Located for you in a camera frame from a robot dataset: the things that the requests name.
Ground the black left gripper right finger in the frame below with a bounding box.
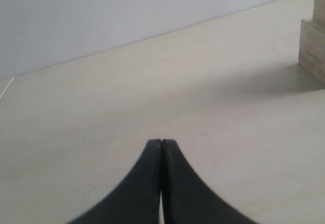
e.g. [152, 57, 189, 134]
[161, 139, 254, 224]

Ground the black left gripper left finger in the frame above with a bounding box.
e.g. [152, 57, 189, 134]
[71, 139, 162, 224]

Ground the medium wooden cube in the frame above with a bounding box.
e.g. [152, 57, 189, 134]
[312, 0, 325, 25]

